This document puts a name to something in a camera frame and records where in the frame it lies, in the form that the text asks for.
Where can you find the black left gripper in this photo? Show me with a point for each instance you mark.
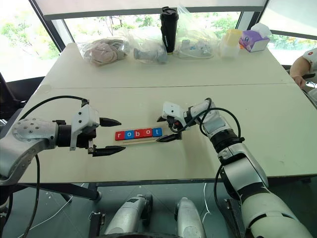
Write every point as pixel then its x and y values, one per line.
pixel 85 138

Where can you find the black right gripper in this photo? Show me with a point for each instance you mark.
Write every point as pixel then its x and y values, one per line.
pixel 174 126

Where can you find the blue letter t block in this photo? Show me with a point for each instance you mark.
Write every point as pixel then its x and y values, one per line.
pixel 157 132

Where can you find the red letter r block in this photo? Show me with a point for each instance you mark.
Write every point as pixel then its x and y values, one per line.
pixel 119 136

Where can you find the red letter o block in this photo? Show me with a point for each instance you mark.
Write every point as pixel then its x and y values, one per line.
pixel 147 133

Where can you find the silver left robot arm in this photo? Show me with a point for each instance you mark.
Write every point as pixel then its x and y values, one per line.
pixel 27 131

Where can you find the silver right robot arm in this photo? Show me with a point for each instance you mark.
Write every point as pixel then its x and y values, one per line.
pixel 260 210

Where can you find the wooden tile rack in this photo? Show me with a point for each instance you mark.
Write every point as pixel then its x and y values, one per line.
pixel 138 142

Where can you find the silver rounded robot leg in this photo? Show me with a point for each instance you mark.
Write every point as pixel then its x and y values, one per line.
pixel 128 215
pixel 188 218

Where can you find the plastic bag with grey toy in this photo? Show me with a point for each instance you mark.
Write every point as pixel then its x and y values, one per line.
pixel 148 50

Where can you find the plastic bag with pink plush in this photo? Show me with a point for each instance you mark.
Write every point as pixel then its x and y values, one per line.
pixel 101 52

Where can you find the clear plastic bag with parts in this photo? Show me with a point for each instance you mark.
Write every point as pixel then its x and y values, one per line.
pixel 195 44

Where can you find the black travel tumbler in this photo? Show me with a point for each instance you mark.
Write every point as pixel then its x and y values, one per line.
pixel 169 29

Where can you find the translucent white plastic container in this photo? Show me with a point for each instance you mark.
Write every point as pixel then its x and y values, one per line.
pixel 227 50

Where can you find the black office chair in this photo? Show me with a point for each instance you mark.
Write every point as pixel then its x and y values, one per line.
pixel 10 99

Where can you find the yellow plastic cup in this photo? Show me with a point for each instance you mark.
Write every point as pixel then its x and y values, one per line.
pixel 234 37

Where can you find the purple tissue box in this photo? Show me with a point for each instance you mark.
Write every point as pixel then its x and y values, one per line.
pixel 252 38

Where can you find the person in white shirt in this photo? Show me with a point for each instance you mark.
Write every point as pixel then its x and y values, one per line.
pixel 305 62

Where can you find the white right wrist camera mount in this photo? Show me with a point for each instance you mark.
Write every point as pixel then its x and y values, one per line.
pixel 173 107

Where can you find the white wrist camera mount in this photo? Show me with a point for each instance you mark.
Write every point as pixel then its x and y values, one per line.
pixel 84 116
pixel 173 107

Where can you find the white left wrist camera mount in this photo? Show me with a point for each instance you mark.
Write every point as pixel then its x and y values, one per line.
pixel 84 116

